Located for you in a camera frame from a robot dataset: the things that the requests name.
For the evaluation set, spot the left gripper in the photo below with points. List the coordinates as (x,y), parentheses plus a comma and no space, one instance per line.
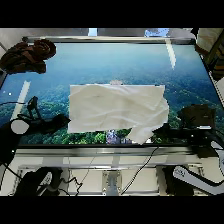
(60,121)

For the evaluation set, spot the brown garment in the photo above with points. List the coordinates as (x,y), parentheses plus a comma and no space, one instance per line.
(28,56)

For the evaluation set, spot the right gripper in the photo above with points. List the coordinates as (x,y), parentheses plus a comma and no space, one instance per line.
(164,131)

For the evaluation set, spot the white T-shirt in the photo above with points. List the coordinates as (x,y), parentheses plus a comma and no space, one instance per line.
(116,110)

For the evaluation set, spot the dark green garment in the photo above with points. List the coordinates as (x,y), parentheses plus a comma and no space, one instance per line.
(196,115)

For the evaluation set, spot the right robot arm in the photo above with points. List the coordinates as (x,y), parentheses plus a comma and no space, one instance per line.
(196,176)

